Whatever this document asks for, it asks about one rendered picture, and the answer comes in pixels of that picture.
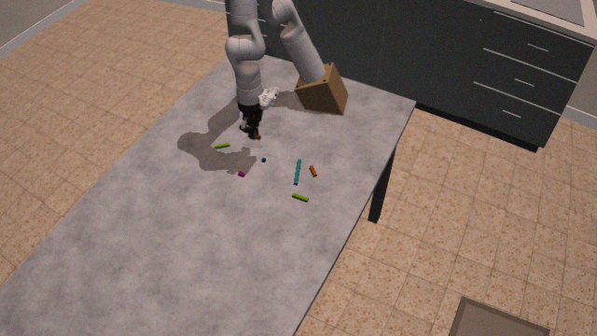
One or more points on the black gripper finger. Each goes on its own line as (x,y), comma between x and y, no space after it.
(252,131)
(259,117)

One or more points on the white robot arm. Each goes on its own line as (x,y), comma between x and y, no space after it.
(243,48)

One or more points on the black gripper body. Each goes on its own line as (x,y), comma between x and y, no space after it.
(247,111)

